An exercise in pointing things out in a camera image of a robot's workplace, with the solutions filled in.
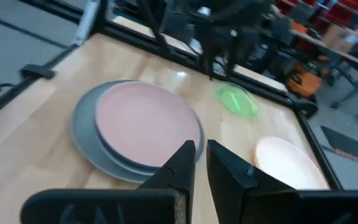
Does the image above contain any pale pink plastic plate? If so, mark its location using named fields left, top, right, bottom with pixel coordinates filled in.
left=94, top=80, right=202, bottom=169

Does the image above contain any large grey plastic plate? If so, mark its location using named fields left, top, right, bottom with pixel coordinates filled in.
left=70, top=79, right=205, bottom=184

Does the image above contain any dark blue-grey plastic plate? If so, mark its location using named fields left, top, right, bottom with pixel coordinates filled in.
left=94, top=93, right=205, bottom=176

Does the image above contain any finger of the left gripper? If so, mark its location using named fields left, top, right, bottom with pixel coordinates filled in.
left=201, top=37, right=218, bottom=80
left=226, top=37, right=241, bottom=77

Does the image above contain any green translucent plastic plate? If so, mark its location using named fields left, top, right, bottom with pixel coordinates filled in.
left=214, top=81, right=260, bottom=119

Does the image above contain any cream plastic plate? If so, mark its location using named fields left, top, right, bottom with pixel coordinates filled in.
left=253, top=136, right=331, bottom=190

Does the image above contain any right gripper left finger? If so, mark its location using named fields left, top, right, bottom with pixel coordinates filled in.
left=20, top=139, right=197, bottom=224

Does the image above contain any red storage bin rack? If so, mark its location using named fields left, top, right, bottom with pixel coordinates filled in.
left=275, top=0, right=358, bottom=26

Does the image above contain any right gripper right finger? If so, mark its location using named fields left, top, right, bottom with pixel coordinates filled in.
left=206, top=139, right=358, bottom=224

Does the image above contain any orange vacuum cleaner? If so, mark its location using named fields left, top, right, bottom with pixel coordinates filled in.
left=286, top=63, right=324, bottom=99

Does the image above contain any wooden desk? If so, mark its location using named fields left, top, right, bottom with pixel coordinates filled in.
left=290, top=27, right=358, bottom=72

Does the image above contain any black frame clamp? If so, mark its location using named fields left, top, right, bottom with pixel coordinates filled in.
left=286, top=93, right=319, bottom=119
left=19, top=63, right=56, bottom=80

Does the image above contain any black hazard-striped floor mat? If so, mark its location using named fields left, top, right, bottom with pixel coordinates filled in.
left=319, top=124, right=358, bottom=171

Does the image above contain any black aluminium table frame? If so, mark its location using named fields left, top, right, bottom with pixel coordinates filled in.
left=0, top=0, right=344, bottom=191

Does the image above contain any brown cardboard box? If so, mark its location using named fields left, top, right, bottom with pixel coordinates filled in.
left=321, top=23, right=358, bottom=52

